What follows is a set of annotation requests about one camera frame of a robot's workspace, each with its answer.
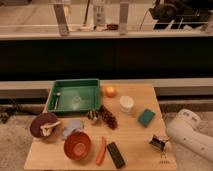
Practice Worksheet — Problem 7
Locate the black remote control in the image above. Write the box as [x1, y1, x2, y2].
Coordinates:
[107, 142, 125, 169]

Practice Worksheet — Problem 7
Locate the orange fruit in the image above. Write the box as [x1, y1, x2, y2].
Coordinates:
[105, 86, 117, 98]

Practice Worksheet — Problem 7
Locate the metal spoon in tray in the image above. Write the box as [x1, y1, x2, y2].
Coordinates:
[54, 92, 61, 110]

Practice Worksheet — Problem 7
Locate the dark machine on shelf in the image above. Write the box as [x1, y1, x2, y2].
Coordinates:
[149, 0, 213, 24]

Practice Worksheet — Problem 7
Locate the green plastic tray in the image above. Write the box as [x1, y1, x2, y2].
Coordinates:
[47, 78, 101, 114]

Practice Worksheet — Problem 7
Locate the light blue cloth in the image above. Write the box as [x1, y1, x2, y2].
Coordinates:
[61, 120, 84, 140]

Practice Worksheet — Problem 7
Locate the dark grape bunch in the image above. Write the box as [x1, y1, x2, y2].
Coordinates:
[100, 105, 117, 129]

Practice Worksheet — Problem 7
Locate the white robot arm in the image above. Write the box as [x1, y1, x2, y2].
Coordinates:
[166, 109, 213, 163]

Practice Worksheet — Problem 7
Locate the beige mushroom toy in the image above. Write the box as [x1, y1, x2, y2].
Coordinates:
[40, 121, 61, 136]

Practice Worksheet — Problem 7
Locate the orange carrot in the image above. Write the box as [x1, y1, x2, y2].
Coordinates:
[95, 137, 107, 166]

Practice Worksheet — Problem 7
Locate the orange red bowl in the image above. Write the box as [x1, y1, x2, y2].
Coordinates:
[64, 132, 91, 161]

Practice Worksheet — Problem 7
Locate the maroon bowl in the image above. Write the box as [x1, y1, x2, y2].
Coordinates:
[30, 113, 59, 139]

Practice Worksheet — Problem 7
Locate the black handled brush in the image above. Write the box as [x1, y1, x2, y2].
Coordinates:
[149, 135, 168, 152]

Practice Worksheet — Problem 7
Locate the grey post left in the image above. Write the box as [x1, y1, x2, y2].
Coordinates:
[53, 0, 69, 36]

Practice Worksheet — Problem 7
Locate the grey post right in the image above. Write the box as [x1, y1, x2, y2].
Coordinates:
[119, 1, 129, 35]

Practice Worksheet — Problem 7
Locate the striped small ball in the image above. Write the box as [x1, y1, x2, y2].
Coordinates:
[87, 110, 99, 122]

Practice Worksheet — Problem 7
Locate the teal sponge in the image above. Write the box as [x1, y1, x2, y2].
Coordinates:
[138, 109, 155, 127]

